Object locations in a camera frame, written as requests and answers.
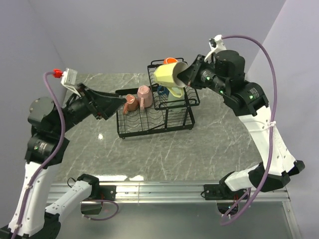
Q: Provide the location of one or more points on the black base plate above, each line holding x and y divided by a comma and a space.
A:
215, 192
107, 192

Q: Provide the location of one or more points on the black wire dish rack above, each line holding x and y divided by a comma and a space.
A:
157, 118

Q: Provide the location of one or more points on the yellow mug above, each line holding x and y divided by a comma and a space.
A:
166, 76

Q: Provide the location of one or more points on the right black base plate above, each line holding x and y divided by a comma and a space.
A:
215, 192

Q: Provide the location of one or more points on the light pink mug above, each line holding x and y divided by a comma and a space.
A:
144, 97

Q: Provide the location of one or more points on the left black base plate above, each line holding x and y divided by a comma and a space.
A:
107, 192

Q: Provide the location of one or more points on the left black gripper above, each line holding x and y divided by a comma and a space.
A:
100, 103

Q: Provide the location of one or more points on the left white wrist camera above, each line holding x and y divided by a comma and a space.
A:
68, 78

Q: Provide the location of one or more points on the orange mug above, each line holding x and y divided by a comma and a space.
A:
170, 60

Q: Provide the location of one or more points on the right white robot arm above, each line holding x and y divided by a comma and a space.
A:
251, 106

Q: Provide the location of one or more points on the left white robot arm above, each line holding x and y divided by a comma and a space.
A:
33, 218

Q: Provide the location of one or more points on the blue mug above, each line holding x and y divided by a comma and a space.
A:
162, 91

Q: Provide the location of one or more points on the aluminium mounting rail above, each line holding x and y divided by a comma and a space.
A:
164, 192

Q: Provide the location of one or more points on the coral pink mug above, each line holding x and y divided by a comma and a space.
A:
131, 104

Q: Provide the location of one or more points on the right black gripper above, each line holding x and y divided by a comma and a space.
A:
189, 75

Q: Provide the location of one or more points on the green cup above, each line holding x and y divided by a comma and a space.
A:
175, 104

